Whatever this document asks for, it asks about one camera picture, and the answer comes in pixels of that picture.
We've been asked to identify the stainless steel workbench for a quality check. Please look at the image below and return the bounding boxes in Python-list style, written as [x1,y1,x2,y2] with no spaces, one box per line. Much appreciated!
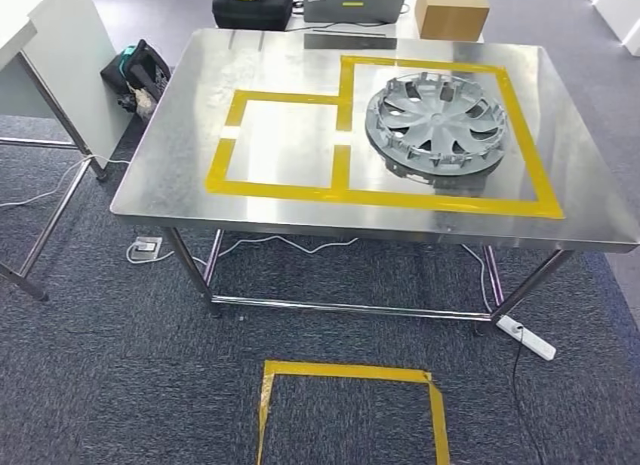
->
[109,27,640,337]

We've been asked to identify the black power cable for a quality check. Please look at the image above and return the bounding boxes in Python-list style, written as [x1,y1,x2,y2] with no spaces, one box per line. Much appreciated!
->
[509,324,546,465]

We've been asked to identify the floor socket white plug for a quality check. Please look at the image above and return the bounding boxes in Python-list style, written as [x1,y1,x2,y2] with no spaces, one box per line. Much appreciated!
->
[134,236,164,261]

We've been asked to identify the grey laptop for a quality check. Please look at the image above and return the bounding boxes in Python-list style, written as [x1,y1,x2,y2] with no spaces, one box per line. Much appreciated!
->
[303,0,411,25]

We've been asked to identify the black carrying case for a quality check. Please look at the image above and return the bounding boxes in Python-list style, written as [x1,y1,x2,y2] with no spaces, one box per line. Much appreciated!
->
[211,0,296,31]

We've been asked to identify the brown cardboard box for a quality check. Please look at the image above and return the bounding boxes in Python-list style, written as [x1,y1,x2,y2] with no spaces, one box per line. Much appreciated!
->
[414,0,491,42]

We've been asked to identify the white table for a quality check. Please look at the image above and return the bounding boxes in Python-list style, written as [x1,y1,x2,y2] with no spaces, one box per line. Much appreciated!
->
[285,0,485,43]

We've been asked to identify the silver wheel hubcap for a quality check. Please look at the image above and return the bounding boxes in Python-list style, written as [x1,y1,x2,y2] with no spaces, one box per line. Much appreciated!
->
[365,71,509,190]

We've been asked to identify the white desk steel legs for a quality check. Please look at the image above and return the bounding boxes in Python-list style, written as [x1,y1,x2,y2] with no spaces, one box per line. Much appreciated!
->
[0,0,134,303]

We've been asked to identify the black bag teal trim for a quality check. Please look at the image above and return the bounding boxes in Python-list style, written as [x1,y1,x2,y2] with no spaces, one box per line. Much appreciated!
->
[100,39,172,122]

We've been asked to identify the yellow floor tape square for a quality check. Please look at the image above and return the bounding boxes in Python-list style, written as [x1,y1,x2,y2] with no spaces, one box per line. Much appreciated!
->
[256,359,451,465]

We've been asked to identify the white plinth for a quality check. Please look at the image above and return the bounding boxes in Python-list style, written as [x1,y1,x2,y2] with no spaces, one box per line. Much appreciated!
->
[587,0,640,58]

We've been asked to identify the white power strip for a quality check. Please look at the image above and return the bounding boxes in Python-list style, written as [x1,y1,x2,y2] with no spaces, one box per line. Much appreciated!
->
[496,314,558,363]

